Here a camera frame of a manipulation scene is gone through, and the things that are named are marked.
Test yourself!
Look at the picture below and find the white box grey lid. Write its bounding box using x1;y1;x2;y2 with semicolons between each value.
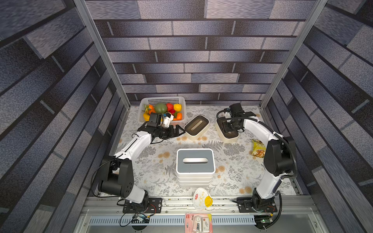
177;173;213;180
177;177;212;182
176;148;215;174

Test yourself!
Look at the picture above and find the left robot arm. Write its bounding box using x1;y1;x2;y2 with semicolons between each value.
96;113;186;208

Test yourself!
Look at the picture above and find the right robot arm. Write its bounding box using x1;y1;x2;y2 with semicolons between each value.
216;103;298;212

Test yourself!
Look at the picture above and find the cream box dark lid right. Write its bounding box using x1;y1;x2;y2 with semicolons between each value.
215;120;239;144

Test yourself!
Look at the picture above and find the cream box dark lid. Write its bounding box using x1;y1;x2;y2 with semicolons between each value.
215;120;239;144
184;115;210;141

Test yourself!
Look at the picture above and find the cream box dark lid left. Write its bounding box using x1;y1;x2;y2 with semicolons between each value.
184;115;210;141

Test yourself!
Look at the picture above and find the yellow toy banana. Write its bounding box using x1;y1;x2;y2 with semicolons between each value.
143;113;150;122

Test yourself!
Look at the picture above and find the red toy pepper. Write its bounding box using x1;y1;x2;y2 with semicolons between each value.
166;103;175;114

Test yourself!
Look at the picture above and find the yellow toy pepper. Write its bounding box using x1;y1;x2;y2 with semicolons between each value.
173;104;182;112

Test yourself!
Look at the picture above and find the white plastic fruit basket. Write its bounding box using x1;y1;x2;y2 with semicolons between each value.
137;96;187;127

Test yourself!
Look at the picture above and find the snack bag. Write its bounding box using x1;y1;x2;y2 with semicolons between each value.
251;139;266;158

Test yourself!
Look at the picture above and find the floral table cloth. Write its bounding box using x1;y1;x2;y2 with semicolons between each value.
133;105;264;197

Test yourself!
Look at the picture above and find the instant noodle cup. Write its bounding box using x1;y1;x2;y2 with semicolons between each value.
192;187;213;210

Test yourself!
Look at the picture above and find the pink packaged item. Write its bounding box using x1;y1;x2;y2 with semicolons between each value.
185;213;213;233

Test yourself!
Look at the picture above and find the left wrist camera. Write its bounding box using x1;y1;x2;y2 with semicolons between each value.
162;112;174;128

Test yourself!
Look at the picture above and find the black corrugated cable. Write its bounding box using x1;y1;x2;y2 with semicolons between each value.
216;107;298;231

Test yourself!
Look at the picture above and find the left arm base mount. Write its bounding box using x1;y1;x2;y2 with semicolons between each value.
122;198;163;215

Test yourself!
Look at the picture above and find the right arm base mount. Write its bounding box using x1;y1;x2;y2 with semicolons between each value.
232;195;278;214

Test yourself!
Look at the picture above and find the aluminium rail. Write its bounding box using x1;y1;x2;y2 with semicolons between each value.
81;195;319;216

